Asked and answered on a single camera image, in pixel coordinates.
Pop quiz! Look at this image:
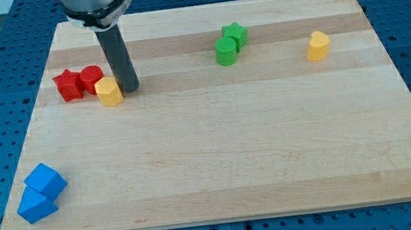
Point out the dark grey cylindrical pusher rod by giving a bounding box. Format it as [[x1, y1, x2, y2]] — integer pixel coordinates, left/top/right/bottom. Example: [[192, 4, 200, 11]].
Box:
[[96, 25, 139, 93]]

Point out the yellow hexagon block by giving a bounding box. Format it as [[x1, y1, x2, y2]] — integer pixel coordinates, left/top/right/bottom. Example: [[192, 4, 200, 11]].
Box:
[[94, 77, 123, 107]]

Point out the red cylinder block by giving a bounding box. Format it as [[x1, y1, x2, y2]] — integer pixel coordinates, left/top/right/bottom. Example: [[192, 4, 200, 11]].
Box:
[[79, 65, 104, 94]]

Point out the red star block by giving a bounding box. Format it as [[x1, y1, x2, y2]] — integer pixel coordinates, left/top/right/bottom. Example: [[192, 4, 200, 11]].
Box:
[[53, 69, 84, 102]]

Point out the green cylinder block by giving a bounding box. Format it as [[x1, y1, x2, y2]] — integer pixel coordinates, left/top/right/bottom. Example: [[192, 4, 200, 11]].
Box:
[[215, 37, 237, 66]]

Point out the green star block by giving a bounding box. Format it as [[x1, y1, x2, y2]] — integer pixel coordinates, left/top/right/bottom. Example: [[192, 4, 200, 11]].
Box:
[[221, 22, 248, 53]]

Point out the blue cube block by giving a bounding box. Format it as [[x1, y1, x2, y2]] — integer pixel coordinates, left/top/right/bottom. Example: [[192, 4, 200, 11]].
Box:
[[24, 163, 67, 201]]

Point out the light wooden board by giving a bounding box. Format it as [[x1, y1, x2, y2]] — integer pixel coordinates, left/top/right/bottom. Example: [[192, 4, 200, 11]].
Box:
[[0, 0, 411, 230]]

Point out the blue triangle block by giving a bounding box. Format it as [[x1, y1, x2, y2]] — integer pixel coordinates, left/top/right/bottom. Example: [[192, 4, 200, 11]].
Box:
[[18, 187, 59, 224]]

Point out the yellow heart block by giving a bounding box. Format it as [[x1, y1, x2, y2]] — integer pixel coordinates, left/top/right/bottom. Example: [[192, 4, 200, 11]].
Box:
[[307, 30, 331, 62]]

